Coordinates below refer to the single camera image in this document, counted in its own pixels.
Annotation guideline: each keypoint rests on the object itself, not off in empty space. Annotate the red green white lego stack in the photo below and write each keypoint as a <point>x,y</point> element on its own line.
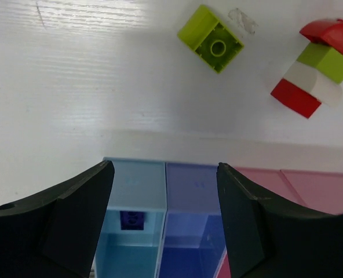
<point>316,76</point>

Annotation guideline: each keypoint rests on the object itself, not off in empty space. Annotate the purple lego brick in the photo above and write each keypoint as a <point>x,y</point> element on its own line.
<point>132,220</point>

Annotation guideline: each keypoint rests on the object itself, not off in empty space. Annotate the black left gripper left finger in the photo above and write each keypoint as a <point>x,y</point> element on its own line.
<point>54,233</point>

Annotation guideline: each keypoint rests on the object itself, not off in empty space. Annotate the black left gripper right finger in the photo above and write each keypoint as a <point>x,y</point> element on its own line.
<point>267,235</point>

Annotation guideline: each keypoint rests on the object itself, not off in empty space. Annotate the dark blue container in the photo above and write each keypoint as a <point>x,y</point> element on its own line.
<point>194,243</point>

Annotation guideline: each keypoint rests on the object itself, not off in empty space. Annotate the lime green lego brick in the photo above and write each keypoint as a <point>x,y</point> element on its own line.
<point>210,39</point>

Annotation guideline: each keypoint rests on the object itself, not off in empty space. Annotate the narrow pink container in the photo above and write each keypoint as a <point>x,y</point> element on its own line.
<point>264,182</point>

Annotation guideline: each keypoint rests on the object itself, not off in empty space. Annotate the wide pink container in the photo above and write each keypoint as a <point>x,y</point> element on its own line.
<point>319,191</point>

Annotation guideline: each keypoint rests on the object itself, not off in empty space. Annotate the light blue container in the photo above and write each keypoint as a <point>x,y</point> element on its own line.
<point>137,186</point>

